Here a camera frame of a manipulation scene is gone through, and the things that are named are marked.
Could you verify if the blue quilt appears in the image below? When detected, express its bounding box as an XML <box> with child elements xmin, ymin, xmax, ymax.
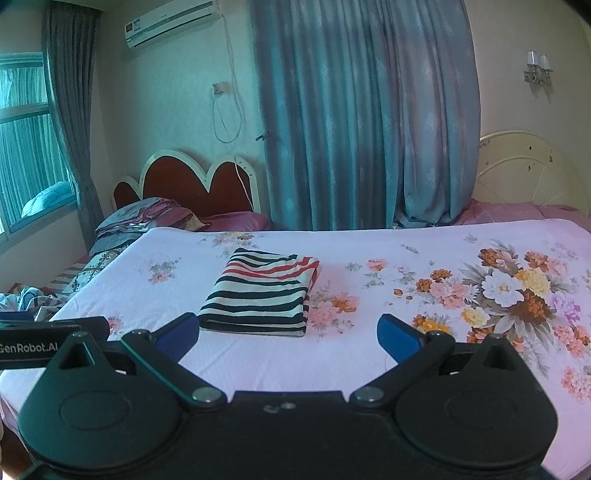
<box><xmin>21</xmin><ymin>181</ymin><xmax>77</xmax><ymax>220</ymax></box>

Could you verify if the window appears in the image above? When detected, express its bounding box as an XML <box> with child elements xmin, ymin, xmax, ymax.
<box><xmin>0</xmin><ymin>52</ymin><xmax>77</xmax><ymax>236</ymax></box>

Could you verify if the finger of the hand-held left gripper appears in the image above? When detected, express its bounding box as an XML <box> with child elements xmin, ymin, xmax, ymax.
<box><xmin>79</xmin><ymin>316</ymin><xmax>110</xmax><ymax>343</ymax></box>

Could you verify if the grey plaid quilt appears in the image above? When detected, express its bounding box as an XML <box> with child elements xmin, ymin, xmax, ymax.
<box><xmin>60</xmin><ymin>231</ymin><xmax>148</xmax><ymax>296</ymax></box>

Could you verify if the white cable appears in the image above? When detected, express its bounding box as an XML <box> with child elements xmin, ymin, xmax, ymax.
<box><xmin>213</xmin><ymin>18</ymin><xmax>254</xmax><ymax>215</ymax></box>

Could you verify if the striped knit sweater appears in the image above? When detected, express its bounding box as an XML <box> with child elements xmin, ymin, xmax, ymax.
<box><xmin>198</xmin><ymin>248</ymin><xmax>321</xmax><ymax>339</ymax></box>

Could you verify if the pink blanket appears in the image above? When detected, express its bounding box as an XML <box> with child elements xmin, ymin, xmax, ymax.
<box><xmin>455</xmin><ymin>198</ymin><xmax>591</xmax><ymax>227</ymax></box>

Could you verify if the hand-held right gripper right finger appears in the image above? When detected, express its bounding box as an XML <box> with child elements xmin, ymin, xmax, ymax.
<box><xmin>349</xmin><ymin>313</ymin><xmax>532</xmax><ymax>410</ymax></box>

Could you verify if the blue curtain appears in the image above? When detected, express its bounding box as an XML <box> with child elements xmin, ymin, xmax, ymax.
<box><xmin>249</xmin><ymin>0</ymin><xmax>481</xmax><ymax>232</ymax></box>

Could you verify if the pink pillow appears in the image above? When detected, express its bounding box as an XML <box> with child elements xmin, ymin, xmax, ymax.
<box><xmin>198</xmin><ymin>211</ymin><xmax>271</xmax><ymax>232</ymax></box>

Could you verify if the white air conditioner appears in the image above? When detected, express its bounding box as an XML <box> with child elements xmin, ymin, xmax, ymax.
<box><xmin>123</xmin><ymin>0</ymin><xmax>223</xmax><ymax>48</ymax></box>

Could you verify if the grey curtain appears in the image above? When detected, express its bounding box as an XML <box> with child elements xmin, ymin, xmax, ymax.
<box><xmin>41</xmin><ymin>0</ymin><xmax>106</xmax><ymax>252</ymax></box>

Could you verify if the cream headboard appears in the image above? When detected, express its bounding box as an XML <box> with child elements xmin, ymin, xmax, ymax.
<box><xmin>473</xmin><ymin>130</ymin><xmax>587</xmax><ymax>208</ymax></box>

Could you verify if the bed with floral sheet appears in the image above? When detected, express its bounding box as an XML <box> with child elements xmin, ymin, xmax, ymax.
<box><xmin>0</xmin><ymin>217</ymin><xmax>591</xmax><ymax>480</ymax></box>

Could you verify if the blue white patterned cloth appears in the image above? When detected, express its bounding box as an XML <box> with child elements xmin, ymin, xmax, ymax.
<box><xmin>0</xmin><ymin>285</ymin><xmax>70</xmax><ymax>321</ymax></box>

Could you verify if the red scalloped headboard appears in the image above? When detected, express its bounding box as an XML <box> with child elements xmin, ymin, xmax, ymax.
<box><xmin>112</xmin><ymin>148</ymin><xmax>269</xmax><ymax>217</ymax></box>

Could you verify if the wall lamp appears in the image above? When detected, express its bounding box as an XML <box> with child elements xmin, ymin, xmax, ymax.
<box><xmin>523</xmin><ymin>50</ymin><xmax>553</xmax><ymax>85</ymax></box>

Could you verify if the stack of folded quilts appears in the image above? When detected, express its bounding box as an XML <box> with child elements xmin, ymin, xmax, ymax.
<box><xmin>95</xmin><ymin>198</ymin><xmax>199</xmax><ymax>241</ymax></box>

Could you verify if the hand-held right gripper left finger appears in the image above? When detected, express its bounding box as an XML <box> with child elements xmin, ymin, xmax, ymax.
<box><xmin>45</xmin><ymin>312</ymin><xmax>228</xmax><ymax>410</ymax></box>

